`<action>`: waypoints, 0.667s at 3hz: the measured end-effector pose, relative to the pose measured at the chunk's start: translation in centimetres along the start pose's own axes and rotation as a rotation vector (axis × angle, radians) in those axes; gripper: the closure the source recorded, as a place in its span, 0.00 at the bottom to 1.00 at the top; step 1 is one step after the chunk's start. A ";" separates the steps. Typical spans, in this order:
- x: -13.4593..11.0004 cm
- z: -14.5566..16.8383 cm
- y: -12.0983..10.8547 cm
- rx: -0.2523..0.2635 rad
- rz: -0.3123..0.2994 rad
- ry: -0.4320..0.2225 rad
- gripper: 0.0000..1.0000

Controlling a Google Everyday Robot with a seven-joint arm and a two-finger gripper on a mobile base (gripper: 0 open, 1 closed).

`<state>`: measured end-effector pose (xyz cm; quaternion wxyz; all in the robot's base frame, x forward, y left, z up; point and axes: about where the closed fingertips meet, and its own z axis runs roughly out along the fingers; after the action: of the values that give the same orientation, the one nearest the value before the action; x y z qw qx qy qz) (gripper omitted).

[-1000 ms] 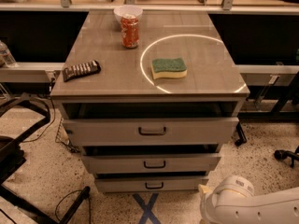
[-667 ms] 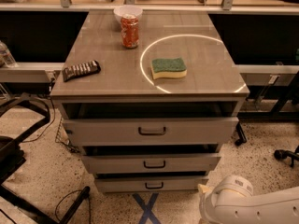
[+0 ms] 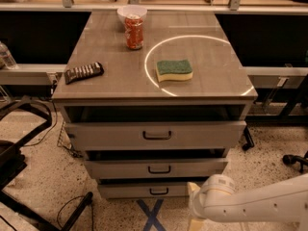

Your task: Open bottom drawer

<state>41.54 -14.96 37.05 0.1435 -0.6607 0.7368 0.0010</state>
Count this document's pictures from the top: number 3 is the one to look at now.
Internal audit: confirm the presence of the grey bottom drawer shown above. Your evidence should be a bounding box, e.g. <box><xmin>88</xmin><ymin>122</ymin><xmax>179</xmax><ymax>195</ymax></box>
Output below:
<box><xmin>97</xmin><ymin>182</ymin><xmax>188</xmax><ymax>199</ymax></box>

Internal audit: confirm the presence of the grey drawer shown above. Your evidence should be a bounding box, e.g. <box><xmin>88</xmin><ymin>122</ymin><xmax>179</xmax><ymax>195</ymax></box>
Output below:
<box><xmin>97</xmin><ymin>182</ymin><xmax>188</xmax><ymax>199</ymax></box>
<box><xmin>65</xmin><ymin>121</ymin><xmax>245</xmax><ymax>151</ymax></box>
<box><xmin>85</xmin><ymin>158</ymin><xmax>227</xmax><ymax>179</ymax></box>

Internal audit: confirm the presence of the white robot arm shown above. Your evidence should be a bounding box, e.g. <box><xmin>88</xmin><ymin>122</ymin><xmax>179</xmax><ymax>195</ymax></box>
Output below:
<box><xmin>187</xmin><ymin>174</ymin><xmax>308</xmax><ymax>231</ymax></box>

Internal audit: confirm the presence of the grey middle drawer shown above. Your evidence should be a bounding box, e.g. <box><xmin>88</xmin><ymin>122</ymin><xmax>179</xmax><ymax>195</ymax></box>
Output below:
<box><xmin>85</xmin><ymin>158</ymin><xmax>227</xmax><ymax>179</ymax></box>

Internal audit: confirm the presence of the grey top drawer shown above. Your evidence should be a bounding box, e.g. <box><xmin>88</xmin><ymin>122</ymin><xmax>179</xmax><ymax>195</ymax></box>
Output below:
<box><xmin>65</xmin><ymin>121</ymin><xmax>245</xmax><ymax>151</ymax></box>

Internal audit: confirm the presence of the grey wooden drawer cabinet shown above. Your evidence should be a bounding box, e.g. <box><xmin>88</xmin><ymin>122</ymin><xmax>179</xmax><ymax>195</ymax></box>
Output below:
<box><xmin>53</xmin><ymin>11</ymin><xmax>257</xmax><ymax>186</ymax></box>

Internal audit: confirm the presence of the blue tape cross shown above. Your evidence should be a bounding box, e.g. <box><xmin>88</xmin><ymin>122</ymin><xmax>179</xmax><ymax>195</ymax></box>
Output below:
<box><xmin>137</xmin><ymin>199</ymin><xmax>166</xmax><ymax>231</ymax></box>

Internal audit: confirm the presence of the black chair caster base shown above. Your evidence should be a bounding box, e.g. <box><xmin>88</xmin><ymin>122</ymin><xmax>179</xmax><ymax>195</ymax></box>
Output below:
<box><xmin>282</xmin><ymin>151</ymin><xmax>308</xmax><ymax>173</ymax></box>

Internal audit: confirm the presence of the green yellow sponge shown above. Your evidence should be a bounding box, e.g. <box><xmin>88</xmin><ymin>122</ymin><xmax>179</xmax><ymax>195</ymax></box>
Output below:
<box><xmin>156</xmin><ymin>60</ymin><xmax>193</xmax><ymax>82</ymax></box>

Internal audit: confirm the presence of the dark snack bar packet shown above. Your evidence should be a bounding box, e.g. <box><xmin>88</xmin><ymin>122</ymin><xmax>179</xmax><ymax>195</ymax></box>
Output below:
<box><xmin>64</xmin><ymin>62</ymin><xmax>104</xmax><ymax>85</ymax></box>

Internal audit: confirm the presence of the orange soda can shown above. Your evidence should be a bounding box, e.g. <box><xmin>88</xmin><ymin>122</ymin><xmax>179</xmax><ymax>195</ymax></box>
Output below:
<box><xmin>124</xmin><ymin>13</ymin><xmax>143</xmax><ymax>50</ymax></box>

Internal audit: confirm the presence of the white bowl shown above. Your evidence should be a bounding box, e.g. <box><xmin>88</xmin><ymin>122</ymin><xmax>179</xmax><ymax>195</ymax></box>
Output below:
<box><xmin>116</xmin><ymin>5</ymin><xmax>147</xmax><ymax>24</ymax></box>

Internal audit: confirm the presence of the clear plastic water bottle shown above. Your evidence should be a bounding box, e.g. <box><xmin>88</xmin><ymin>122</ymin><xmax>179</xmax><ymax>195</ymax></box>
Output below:
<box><xmin>0</xmin><ymin>41</ymin><xmax>18</xmax><ymax>69</ymax></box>

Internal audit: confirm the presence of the black floor cable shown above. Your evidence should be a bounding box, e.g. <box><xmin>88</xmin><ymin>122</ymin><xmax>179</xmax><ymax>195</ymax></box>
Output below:
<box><xmin>56</xmin><ymin>195</ymin><xmax>94</xmax><ymax>231</ymax></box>

